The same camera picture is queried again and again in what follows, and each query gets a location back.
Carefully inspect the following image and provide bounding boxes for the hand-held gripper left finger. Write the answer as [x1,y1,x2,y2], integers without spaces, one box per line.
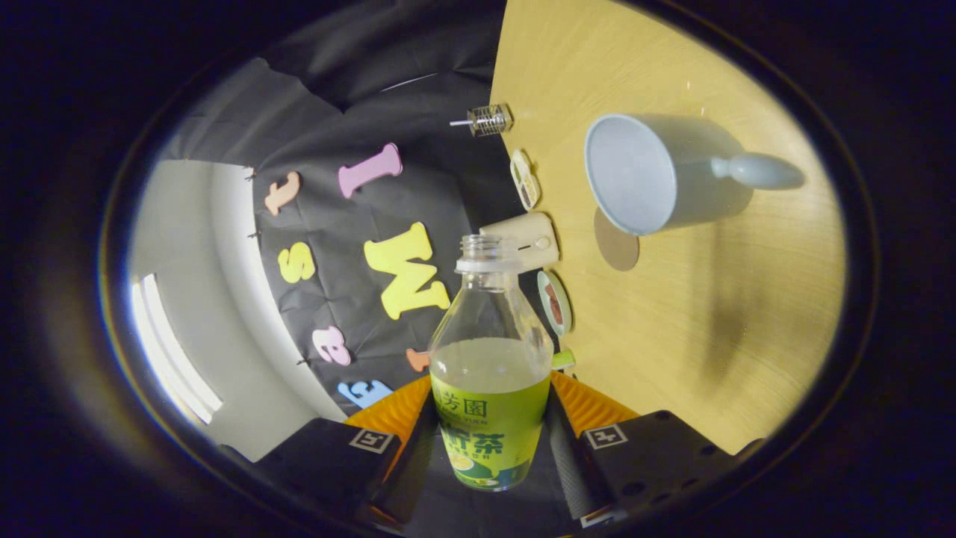
[217,374,441,528]

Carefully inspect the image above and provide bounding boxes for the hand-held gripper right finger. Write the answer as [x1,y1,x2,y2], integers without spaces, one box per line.
[544,371,766,528]

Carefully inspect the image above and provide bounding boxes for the green label juice bottle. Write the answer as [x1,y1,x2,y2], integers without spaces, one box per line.
[428,234,555,492]

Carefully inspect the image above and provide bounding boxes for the round brown coaster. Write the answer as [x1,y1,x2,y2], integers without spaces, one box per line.
[594,207,641,272]

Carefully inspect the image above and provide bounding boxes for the light blue cup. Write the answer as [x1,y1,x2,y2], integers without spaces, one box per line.
[584,113,806,237]

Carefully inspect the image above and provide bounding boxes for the pale green plate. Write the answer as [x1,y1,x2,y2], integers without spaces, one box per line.
[536,270,574,337]

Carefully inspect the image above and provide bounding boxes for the wooden table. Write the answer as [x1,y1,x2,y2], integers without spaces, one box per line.
[489,0,848,457]

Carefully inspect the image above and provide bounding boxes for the cream toaster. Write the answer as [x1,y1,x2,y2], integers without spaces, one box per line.
[479,212,560,271]

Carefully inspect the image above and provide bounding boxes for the white divided snack tray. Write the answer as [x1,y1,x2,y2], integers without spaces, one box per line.
[510,148,540,211]

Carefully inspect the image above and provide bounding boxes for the wire mesh pen holder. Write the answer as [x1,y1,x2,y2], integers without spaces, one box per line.
[469,103,515,138]

